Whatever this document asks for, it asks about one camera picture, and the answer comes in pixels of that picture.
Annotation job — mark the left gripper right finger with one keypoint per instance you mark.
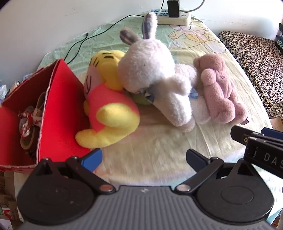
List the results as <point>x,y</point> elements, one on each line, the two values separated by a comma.
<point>205,169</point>

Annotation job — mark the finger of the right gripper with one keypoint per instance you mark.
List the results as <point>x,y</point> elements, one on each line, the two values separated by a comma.
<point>272,133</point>
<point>241,135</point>

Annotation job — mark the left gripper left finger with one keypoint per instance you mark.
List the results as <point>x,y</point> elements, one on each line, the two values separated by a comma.
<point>84,168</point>

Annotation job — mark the pink teddy bear plush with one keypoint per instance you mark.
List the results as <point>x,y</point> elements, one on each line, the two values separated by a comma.
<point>219,91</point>

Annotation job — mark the yellow bear plush red shirt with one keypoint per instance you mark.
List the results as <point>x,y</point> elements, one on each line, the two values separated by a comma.
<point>112,114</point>

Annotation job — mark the green plush with moustache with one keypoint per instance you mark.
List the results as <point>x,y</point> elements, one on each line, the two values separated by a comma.
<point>138,98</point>

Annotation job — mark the white rabbit plush plaid ears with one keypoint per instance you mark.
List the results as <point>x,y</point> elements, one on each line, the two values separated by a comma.
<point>148,68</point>

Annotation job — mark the pastel cartoon bed sheet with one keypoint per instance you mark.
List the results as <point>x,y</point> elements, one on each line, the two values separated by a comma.
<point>155,153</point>

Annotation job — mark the red cardboard box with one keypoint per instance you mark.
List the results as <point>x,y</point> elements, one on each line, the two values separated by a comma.
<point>63,117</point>

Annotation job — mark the dark patterned stool cushion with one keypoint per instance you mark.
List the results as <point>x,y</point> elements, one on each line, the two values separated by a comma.
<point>261,60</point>

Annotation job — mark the stack of children's books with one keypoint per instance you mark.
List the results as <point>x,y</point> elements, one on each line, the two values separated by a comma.
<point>10,218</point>

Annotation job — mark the white power strip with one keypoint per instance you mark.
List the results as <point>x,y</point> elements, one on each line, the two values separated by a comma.
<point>184,18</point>

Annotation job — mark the black power adapter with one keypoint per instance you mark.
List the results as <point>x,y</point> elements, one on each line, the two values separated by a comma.
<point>173,8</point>

